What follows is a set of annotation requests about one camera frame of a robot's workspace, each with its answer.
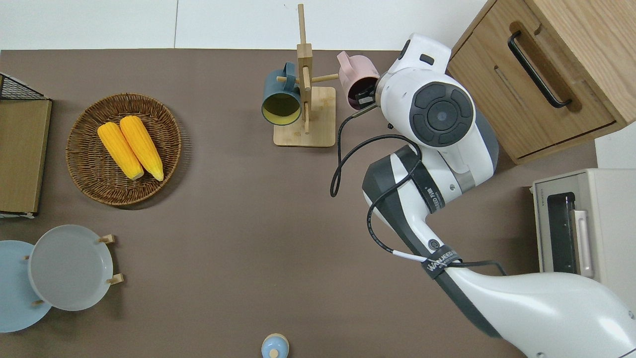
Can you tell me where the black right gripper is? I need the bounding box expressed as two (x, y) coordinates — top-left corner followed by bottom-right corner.
(354, 84), (380, 112)

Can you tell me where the pink mug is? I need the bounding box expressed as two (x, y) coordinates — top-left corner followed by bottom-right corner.
(337, 51), (381, 111)

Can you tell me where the wooden mug tree stand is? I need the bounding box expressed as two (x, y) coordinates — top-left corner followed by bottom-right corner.
(273, 4), (339, 148)

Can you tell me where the dark blue mug yellow inside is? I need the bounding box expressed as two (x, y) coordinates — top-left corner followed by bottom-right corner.
(261, 62), (303, 126)

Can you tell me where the brown table mat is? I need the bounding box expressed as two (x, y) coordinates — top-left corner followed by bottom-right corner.
(0, 48), (599, 358)

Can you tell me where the yellow corn cob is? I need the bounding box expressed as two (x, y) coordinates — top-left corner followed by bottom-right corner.
(97, 122), (145, 180)
(120, 115), (164, 181)

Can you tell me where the white toaster oven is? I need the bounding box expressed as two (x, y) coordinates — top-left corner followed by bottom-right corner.
(531, 168), (636, 314)

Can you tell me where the brown wicker basket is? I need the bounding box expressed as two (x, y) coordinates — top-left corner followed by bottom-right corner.
(66, 93), (182, 207)

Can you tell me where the wooden dish rack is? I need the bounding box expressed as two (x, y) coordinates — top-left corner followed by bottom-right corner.
(22, 234), (125, 306)

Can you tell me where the grey plate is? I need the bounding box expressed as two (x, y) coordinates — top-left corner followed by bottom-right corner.
(28, 225), (114, 312)

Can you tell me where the light blue plate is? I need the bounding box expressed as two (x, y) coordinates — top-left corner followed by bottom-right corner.
(0, 240), (53, 333)

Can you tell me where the wooden cabinet black handle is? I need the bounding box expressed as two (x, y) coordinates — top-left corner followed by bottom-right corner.
(444, 0), (636, 166)

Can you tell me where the black wire rack wooden shelf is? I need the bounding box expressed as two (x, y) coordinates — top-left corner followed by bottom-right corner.
(0, 72), (53, 219)

